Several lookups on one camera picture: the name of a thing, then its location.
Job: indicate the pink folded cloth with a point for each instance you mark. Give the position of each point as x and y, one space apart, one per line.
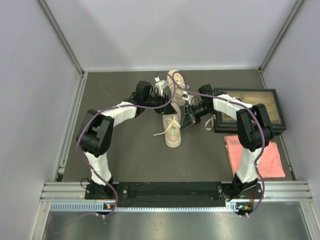
270 164

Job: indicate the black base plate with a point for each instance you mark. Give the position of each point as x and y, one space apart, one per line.
180 194

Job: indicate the white shoelace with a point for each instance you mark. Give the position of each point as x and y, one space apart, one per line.
171 124

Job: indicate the dark framed display box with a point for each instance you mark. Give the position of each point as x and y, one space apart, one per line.
268 97

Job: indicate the beige lace sneaker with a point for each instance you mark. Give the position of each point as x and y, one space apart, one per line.
177 85
174 141

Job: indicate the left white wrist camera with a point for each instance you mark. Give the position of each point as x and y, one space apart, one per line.
160 85

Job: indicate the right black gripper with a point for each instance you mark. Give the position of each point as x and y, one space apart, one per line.
190 118

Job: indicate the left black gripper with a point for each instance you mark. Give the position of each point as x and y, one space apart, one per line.
168 109

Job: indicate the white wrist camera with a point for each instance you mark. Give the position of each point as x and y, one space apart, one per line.
160 85
187 97

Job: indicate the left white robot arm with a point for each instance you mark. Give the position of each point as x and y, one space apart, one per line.
95 134

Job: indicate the white ribbon loop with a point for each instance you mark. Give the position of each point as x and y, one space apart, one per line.
209 124

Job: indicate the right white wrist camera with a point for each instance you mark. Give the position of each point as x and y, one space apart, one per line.
187 97

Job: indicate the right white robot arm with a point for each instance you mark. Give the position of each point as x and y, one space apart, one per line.
254 132

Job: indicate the grey slotted cable duct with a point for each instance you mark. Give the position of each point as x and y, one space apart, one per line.
81 206

